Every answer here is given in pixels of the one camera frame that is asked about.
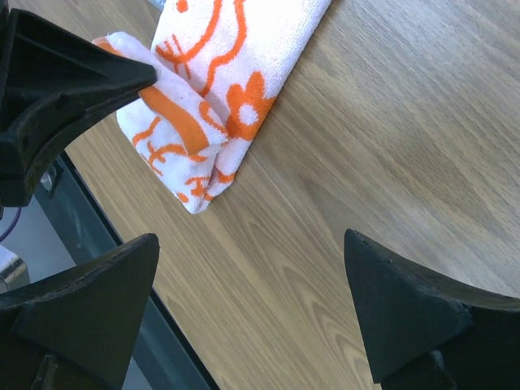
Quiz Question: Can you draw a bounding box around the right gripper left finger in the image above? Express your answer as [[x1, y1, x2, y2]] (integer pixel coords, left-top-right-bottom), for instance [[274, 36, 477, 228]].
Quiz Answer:
[[1, 233, 159, 389]]

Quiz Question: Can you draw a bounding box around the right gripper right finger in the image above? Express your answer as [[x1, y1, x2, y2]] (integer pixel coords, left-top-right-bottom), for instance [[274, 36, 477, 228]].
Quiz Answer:
[[344, 229, 519, 389]]

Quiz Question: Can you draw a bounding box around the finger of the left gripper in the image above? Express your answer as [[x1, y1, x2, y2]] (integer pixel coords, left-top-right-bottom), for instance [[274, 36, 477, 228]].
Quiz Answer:
[[1, 1, 157, 207]]

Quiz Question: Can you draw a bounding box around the orange flower towel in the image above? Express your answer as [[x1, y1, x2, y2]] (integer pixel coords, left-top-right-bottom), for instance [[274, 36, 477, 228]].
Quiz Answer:
[[96, 0, 329, 214]]

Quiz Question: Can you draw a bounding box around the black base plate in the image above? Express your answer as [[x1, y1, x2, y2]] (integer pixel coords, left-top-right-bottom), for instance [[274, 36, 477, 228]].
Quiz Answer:
[[36, 154, 218, 389]]

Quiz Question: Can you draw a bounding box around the aluminium rail frame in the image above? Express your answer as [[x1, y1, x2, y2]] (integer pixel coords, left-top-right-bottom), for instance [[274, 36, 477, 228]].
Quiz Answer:
[[1, 199, 76, 292]]

